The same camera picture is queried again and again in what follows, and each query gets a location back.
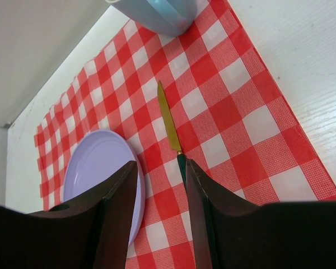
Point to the gold knife green handle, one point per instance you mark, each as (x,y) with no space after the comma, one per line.
(172,140)

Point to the red white checkered cloth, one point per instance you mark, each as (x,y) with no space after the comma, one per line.
(230,116)

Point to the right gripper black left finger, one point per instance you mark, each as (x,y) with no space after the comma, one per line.
(89,231)

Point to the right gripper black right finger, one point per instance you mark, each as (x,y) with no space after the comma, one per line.
(231,232)

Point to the lilac plastic plate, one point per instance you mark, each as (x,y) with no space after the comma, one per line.
(98,156)

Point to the light blue mug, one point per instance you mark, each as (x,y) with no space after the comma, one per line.
(165,17)

